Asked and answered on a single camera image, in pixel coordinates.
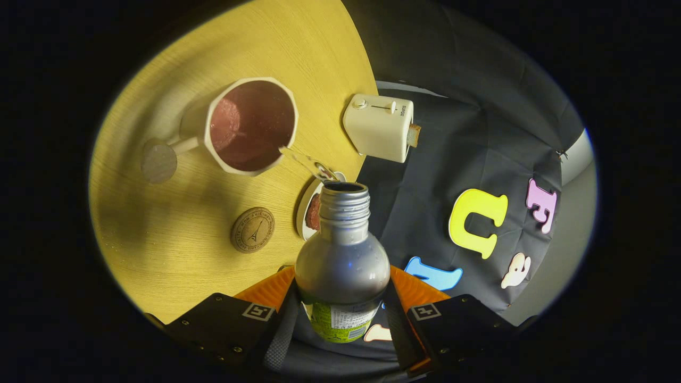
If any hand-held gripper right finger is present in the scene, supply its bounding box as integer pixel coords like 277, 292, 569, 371
383, 265, 519, 376

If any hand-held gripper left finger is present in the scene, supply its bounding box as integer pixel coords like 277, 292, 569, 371
165, 266, 300, 373

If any silver bottle with green label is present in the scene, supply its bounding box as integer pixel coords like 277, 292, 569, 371
295, 182, 391, 344

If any round cork coaster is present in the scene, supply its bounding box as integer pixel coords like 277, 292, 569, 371
230, 207, 276, 254

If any cream cup with round handle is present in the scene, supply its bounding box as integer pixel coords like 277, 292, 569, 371
141, 77, 299, 184

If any grey round plate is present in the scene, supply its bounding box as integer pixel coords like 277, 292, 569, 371
296, 172, 346, 242

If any brown meat patty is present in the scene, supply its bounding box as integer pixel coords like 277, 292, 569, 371
306, 193, 321, 231

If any wooden table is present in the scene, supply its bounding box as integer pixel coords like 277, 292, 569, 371
89, 0, 379, 325

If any black backdrop cloth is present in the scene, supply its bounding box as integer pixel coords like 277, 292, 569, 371
277, 0, 586, 379

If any cream toaster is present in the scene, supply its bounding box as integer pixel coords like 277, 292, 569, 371
343, 94, 414, 163

